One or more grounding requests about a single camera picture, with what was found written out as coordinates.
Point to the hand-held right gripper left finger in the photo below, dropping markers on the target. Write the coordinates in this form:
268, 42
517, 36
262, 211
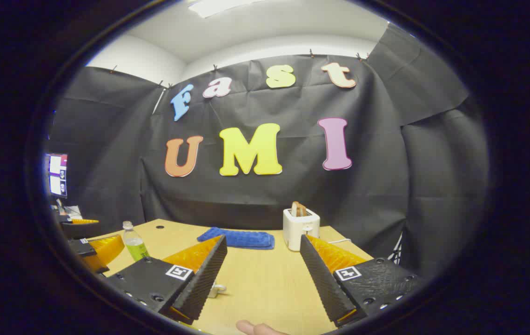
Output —
204, 279

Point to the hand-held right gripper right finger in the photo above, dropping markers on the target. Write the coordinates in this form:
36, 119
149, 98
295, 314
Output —
323, 284

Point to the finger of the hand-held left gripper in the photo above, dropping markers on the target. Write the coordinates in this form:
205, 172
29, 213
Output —
102, 251
81, 229

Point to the white ceramic teacup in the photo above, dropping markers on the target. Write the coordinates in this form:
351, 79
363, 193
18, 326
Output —
218, 289

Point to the green label water bottle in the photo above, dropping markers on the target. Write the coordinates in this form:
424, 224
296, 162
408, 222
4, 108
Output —
135, 246

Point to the blue folded cloth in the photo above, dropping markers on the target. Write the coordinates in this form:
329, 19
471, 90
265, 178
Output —
246, 238

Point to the computer monitor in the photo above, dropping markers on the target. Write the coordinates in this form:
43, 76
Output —
57, 174

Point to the white toaster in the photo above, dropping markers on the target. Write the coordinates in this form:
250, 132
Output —
295, 230

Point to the bread slice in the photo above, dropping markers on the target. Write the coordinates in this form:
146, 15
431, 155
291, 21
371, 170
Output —
299, 209

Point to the white metal stand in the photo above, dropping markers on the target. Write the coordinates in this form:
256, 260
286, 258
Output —
397, 249

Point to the black backdrop cloth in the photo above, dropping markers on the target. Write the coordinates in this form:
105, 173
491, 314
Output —
292, 195

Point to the ceiling light panel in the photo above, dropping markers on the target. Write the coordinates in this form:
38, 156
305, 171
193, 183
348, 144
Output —
218, 7

